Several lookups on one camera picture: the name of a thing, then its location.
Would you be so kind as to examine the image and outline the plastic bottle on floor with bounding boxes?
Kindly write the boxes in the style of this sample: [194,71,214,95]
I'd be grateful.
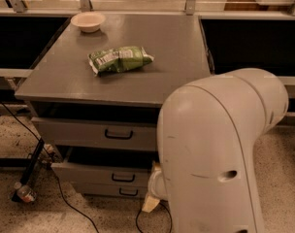
[14,182,37,203]

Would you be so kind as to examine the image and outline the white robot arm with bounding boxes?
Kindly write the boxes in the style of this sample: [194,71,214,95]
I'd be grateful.
[148,69,288,233]

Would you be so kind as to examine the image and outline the grey top drawer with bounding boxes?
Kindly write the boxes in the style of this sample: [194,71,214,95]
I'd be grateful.
[32,116,157,151]

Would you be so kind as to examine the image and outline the beige bowl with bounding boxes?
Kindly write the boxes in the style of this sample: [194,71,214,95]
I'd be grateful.
[71,12,106,33]

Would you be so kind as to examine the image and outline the grey bottom drawer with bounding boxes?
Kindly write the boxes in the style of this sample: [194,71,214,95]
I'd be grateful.
[72,183,148,198]

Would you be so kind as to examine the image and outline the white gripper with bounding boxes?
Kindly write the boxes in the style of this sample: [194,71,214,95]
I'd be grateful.
[142,161,168,213]

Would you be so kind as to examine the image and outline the green chip bag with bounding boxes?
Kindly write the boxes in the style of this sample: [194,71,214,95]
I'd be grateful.
[88,46,154,76]

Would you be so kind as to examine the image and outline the grey drawer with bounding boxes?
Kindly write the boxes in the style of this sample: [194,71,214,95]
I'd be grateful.
[32,116,157,151]
[52,147,158,186]
[72,183,148,198]

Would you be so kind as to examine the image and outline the grey drawer cabinet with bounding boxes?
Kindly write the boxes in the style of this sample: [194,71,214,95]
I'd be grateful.
[15,13,216,206]

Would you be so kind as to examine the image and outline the black metal leg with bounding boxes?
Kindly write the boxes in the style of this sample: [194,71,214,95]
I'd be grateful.
[12,139,44,202]

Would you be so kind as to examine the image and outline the black floor cable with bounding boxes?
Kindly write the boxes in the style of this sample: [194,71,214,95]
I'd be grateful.
[0,100,173,233]

